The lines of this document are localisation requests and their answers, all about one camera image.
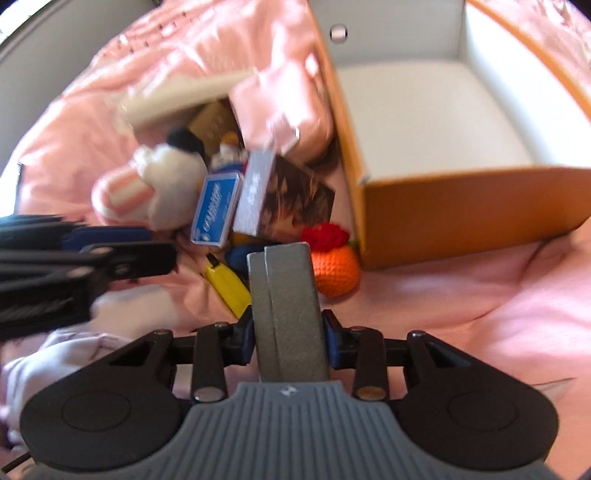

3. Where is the white panda plush toy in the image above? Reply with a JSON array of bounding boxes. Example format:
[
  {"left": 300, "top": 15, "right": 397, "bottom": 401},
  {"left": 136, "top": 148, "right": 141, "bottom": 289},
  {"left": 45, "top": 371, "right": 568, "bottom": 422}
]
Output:
[{"left": 91, "top": 127, "right": 207, "bottom": 232}]

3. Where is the orange crochet fruit toy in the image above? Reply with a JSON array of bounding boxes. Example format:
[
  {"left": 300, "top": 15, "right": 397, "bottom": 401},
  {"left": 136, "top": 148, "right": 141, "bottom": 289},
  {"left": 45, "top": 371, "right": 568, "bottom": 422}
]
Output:
[{"left": 301, "top": 222, "right": 362, "bottom": 298}]

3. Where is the blue Ocean Park card deck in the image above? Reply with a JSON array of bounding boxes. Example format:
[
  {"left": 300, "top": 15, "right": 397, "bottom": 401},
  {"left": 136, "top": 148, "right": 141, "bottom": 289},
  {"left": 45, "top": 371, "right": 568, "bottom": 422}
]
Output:
[{"left": 189, "top": 171, "right": 242, "bottom": 248}]

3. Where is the sailor duck plush keychain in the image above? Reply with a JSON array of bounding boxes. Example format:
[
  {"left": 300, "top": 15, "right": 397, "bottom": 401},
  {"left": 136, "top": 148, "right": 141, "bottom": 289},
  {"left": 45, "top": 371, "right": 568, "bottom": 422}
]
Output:
[{"left": 209, "top": 132, "right": 249, "bottom": 173}]

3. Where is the blue toy piece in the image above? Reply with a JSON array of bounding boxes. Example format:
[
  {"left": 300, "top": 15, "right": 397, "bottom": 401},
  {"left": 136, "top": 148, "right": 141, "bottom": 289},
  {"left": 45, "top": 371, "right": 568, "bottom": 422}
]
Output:
[{"left": 224, "top": 244, "right": 264, "bottom": 276}]

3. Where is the gold cardboard box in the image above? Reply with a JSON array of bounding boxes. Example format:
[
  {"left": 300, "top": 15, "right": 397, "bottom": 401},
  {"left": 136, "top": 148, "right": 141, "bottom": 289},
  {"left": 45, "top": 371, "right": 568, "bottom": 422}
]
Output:
[{"left": 187, "top": 100, "right": 239, "bottom": 157}]

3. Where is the pink bed duvet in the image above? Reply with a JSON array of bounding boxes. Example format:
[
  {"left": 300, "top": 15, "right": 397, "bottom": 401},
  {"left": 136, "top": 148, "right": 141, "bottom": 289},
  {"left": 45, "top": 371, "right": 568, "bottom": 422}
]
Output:
[{"left": 1, "top": 1, "right": 590, "bottom": 479}]

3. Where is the pink fabric pouch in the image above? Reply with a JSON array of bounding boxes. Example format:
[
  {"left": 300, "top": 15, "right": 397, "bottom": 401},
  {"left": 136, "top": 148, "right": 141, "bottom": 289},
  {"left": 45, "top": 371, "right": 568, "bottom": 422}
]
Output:
[{"left": 228, "top": 53, "right": 334, "bottom": 165}]

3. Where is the orange white storage box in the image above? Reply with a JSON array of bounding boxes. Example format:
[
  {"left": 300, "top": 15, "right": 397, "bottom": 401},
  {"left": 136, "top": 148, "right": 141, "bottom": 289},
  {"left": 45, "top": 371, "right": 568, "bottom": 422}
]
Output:
[{"left": 311, "top": 1, "right": 590, "bottom": 269}]

